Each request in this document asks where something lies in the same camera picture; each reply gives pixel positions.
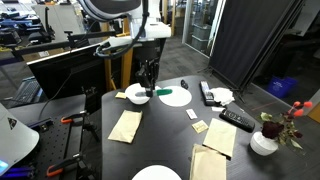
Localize folded brown paper napkin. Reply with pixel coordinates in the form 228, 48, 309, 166
189, 143, 228, 180

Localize black orange bar clamp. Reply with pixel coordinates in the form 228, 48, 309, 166
59, 111, 90, 125
45, 152, 88, 178

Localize small black monitor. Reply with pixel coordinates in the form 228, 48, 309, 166
141, 33, 171, 78

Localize black horizontal bar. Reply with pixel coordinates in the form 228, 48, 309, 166
11, 30, 118, 57

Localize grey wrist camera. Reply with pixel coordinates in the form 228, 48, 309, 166
99, 35, 135, 52

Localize small tan card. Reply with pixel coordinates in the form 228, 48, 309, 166
185, 108, 199, 121

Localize yellow wooden frame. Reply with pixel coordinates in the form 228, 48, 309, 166
101, 20, 134, 92

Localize short black remote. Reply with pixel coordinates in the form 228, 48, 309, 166
218, 108, 256, 134

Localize small white paper slip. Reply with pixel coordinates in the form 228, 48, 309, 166
211, 105, 226, 113

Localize large white paper plate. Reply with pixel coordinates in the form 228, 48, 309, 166
158, 85, 193, 108

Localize small white paper plate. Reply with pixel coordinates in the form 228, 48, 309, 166
131, 164, 183, 180

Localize crumpled white tissue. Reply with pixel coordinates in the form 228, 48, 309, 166
209, 87, 236, 107

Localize tan card near edge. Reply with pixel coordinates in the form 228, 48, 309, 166
114, 91, 128, 100

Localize large black monitor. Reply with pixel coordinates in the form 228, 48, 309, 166
27, 43, 108, 101

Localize rounded black remote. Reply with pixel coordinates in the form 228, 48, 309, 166
180, 79, 190, 91

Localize long black tv remote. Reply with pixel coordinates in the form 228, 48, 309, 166
199, 80, 217, 107

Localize white bowl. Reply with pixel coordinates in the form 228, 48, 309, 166
124, 82, 155, 106

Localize blue bin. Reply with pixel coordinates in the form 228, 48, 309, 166
266, 75, 299, 99

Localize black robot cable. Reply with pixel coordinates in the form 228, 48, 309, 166
94, 0, 150, 60

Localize small tan packet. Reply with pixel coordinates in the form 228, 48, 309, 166
191, 119, 210, 135

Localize black perforated side table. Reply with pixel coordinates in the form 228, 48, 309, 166
6, 93, 104, 180

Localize green capped marker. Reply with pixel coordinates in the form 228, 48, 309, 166
134, 88, 174, 98

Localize black camera stand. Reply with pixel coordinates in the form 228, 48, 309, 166
80, 85, 102, 143

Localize black office chair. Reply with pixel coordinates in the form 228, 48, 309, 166
28, 6, 56, 44

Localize black keyboard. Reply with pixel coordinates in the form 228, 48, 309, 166
11, 76, 43, 105

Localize black device blue light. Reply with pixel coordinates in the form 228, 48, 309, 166
28, 117, 54, 133

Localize black partition curtain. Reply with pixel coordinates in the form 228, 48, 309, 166
208, 0, 306, 91

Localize grey storage bin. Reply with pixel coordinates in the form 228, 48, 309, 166
190, 34, 210, 52
192, 23, 213, 40

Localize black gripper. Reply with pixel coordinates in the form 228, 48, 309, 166
135, 39, 161, 98

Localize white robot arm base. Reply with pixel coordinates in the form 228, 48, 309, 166
0, 102, 40, 177

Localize white ribbed vase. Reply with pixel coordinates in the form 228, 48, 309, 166
249, 131, 280, 157

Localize dark rose bouquet orange buds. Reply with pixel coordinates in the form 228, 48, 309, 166
259, 100, 314, 151

